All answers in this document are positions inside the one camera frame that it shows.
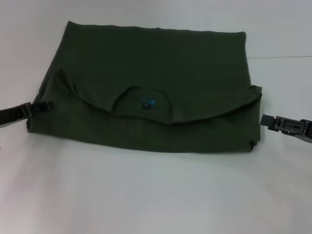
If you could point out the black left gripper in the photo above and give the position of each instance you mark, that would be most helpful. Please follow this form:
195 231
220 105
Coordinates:
13 114

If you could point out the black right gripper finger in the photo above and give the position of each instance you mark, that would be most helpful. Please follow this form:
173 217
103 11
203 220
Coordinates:
285 124
303 138

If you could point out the dark green FREE print t-shirt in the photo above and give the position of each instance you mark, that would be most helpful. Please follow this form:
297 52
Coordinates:
151 85

